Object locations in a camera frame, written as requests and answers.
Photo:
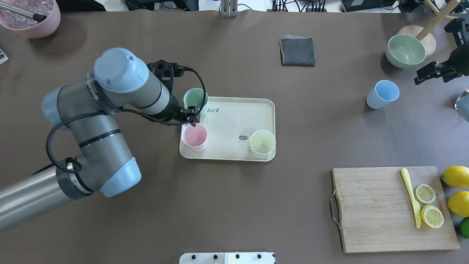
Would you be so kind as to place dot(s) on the pink cup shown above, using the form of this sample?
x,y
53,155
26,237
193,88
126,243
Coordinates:
x,y
195,137

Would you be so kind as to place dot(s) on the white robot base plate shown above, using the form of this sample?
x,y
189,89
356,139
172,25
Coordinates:
x,y
228,258

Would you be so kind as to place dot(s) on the cream yellow cup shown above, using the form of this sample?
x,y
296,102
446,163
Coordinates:
x,y
262,143

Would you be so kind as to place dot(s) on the whole lemon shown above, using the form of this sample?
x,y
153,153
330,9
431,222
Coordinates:
x,y
458,204
456,176

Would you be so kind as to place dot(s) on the cream rabbit tray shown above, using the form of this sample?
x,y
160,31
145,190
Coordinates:
x,y
230,122

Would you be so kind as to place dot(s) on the blue cup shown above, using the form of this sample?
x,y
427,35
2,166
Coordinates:
x,y
384,92

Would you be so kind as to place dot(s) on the green cup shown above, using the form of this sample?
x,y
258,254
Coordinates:
x,y
194,97

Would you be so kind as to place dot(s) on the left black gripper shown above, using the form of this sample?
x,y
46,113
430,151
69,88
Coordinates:
x,y
172,110

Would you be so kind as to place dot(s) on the aluminium frame post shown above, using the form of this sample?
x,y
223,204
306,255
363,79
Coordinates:
x,y
229,8

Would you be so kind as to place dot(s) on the lemon slice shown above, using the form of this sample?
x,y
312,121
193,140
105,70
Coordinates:
x,y
432,216
425,194

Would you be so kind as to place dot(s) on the whole lemon lower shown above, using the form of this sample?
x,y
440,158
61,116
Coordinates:
x,y
458,204

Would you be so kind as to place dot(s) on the green lime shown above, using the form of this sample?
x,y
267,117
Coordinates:
x,y
464,228

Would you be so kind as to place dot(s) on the lower lemon slice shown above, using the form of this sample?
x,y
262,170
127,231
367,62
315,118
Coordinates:
x,y
432,216

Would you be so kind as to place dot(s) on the upper lemon slice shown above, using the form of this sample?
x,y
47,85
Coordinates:
x,y
425,194

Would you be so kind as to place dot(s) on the whole lemon upper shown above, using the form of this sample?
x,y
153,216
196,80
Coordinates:
x,y
456,176

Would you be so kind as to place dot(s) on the wooden cup stand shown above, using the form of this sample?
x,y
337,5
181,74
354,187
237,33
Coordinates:
x,y
424,34

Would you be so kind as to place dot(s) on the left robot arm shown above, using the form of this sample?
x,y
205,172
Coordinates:
x,y
86,148

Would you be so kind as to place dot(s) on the grey folded cloth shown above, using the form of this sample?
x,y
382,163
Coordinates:
x,y
297,51

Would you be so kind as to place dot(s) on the wooden cutting board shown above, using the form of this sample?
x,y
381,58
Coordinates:
x,y
375,213

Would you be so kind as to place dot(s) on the yellow plastic knife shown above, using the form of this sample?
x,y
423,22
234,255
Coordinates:
x,y
415,205

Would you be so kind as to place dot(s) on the pink bowl with ice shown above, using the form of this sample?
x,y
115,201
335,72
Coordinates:
x,y
28,27

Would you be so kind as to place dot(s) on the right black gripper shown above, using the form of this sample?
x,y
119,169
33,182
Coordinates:
x,y
460,57

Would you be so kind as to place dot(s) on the green bowl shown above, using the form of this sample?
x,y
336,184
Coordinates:
x,y
405,51

